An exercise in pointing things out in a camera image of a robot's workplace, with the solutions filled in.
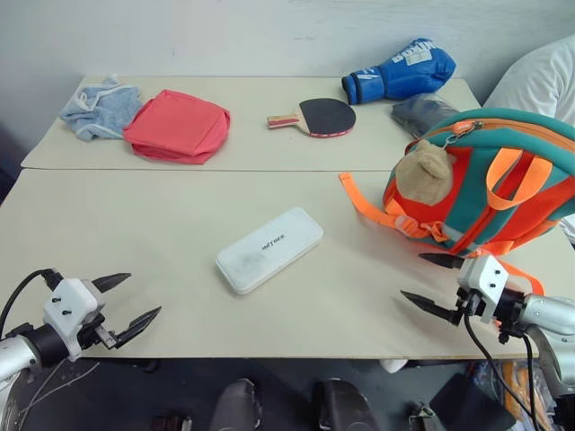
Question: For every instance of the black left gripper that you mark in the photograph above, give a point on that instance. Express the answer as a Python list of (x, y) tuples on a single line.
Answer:
[(96, 334)]

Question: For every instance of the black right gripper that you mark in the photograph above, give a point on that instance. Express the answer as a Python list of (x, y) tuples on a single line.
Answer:
[(469, 304)]

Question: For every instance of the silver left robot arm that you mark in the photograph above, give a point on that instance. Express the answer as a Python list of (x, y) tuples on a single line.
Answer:
[(18, 355)]

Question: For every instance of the white rectangular case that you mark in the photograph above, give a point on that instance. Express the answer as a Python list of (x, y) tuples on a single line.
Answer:
[(269, 249)]

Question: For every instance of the teal and orange backpack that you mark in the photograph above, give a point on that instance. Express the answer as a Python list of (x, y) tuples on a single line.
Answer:
[(507, 134)]

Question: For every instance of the white rounded object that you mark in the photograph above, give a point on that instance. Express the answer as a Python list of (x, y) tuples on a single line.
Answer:
[(395, 365)]

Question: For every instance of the beige bear plush charm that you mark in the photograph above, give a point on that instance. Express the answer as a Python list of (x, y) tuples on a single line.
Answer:
[(427, 177)]

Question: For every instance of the black flat panel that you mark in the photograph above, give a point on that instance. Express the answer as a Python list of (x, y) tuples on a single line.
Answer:
[(467, 404)]

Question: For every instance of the orange packaged items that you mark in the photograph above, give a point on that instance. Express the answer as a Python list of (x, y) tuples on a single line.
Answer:
[(516, 381)]

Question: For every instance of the grey rounded shape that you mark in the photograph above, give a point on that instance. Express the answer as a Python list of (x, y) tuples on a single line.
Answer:
[(236, 406)]

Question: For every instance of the dark rounded shape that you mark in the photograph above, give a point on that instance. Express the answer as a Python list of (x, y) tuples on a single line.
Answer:
[(343, 406)]

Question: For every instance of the red fabric bag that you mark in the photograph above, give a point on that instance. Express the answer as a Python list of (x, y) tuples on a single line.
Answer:
[(177, 125)]

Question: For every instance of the light blue towel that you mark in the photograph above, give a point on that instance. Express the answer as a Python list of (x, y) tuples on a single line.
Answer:
[(105, 108)]

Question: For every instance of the black table tennis paddle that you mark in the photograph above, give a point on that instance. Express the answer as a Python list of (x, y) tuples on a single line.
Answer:
[(325, 116)]

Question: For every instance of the blue boxing glove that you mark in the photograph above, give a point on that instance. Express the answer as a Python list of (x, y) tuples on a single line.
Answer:
[(404, 74)]

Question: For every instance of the person in white shirt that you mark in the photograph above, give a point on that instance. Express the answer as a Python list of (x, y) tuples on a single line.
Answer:
[(534, 81)]

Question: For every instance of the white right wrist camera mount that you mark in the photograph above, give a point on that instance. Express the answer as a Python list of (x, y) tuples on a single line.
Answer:
[(485, 278)]

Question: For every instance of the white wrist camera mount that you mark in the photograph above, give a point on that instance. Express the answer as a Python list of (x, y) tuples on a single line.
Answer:
[(67, 310), (485, 278)]

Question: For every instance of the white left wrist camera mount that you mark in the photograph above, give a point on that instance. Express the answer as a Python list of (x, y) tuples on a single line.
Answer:
[(67, 310)]

